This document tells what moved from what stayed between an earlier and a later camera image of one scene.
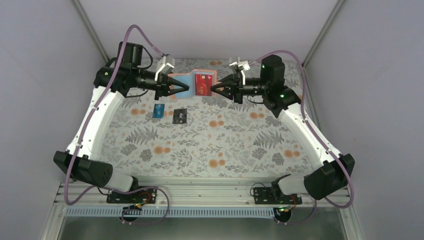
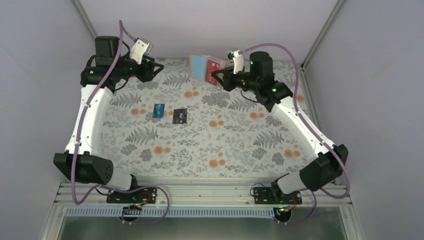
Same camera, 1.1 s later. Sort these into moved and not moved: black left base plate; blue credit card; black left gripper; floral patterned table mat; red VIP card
Moved: black left gripper; red VIP card
Not moved: blue credit card; floral patterned table mat; black left base plate
